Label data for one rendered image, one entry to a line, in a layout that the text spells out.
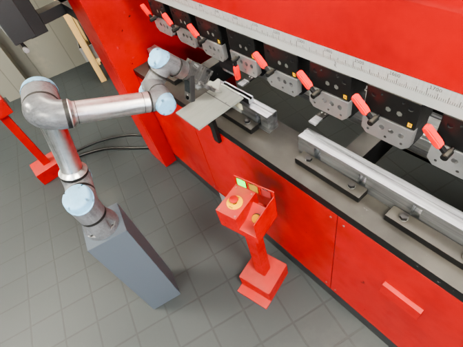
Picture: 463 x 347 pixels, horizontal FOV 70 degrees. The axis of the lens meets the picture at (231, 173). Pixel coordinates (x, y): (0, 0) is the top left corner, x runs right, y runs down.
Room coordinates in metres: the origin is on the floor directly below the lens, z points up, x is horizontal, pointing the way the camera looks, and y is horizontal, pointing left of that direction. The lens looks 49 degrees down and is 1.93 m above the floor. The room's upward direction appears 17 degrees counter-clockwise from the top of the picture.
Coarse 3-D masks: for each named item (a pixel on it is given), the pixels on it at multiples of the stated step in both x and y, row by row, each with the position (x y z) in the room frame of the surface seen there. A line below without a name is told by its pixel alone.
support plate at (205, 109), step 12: (204, 96) 1.32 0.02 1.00; (216, 96) 1.29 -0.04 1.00; (228, 96) 1.26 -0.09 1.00; (240, 96) 1.23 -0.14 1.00; (192, 108) 1.25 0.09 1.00; (204, 108) 1.23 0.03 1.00; (216, 108) 1.20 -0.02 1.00; (228, 108) 1.18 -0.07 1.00; (192, 120) 1.17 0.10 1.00; (204, 120) 1.14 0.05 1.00
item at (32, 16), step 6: (18, 0) 2.33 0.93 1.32; (24, 0) 2.34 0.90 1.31; (18, 6) 2.32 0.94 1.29; (24, 6) 2.33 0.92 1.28; (30, 6) 2.35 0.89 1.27; (24, 12) 2.33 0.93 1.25; (30, 12) 2.34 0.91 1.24; (36, 12) 2.35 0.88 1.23; (30, 18) 2.33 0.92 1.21; (36, 18) 2.34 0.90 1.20; (30, 24) 2.32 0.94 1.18; (36, 24) 2.33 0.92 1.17; (42, 24) 2.35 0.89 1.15; (36, 30) 2.32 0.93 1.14; (42, 30) 2.34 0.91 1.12; (36, 36) 2.32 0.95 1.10
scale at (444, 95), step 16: (176, 0) 1.48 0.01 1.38; (224, 16) 1.20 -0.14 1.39; (272, 32) 0.99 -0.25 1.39; (304, 48) 0.87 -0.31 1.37; (320, 48) 0.82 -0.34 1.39; (352, 64) 0.72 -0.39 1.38; (368, 64) 0.68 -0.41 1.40; (400, 80) 0.60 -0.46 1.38; (416, 80) 0.57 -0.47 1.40; (432, 96) 0.53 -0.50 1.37; (448, 96) 0.50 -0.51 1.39
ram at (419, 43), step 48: (192, 0) 1.37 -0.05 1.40; (240, 0) 1.11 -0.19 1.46; (288, 0) 0.92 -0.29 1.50; (336, 0) 0.78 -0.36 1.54; (384, 0) 0.67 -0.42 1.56; (432, 0) 0.58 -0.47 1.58; (288, 48) 0.93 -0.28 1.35; (336, 48) 0.77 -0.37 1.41; (384, 48) 0.65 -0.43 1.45; (432, 48) 0.56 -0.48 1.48
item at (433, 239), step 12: (384, 216) 0.52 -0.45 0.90; (396, 216) 0.50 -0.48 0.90; (408, 228) 0.45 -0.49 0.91; (420, 228) 0.44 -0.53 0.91; (432, 228) 0.43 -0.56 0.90; (420, 240) 0.41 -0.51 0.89; (432, 240) 0.39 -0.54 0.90; (444, 240) 0.38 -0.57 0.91; (444, 252) 0.35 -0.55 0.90; (456, 252) 0.34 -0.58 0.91; (456, 264) 0.31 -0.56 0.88
